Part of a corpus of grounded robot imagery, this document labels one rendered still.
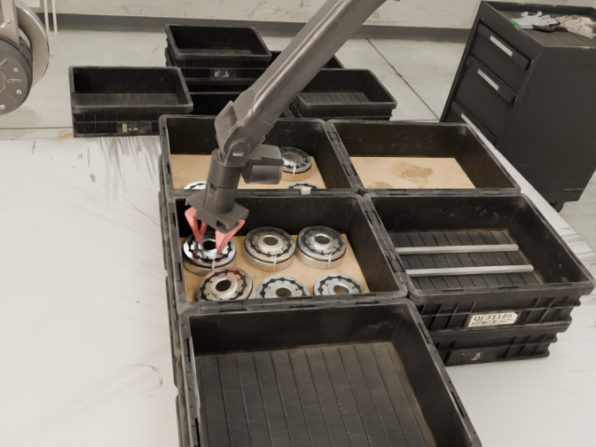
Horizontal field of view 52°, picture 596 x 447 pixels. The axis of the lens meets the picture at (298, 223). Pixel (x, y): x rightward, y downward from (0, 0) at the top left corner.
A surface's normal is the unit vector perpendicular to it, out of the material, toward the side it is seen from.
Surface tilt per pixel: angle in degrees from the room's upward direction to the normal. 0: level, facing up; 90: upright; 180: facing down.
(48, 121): 0
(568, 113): 90
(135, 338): 0
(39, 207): 0
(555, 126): 90
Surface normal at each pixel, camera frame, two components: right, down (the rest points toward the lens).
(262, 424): 0.16, -0.76
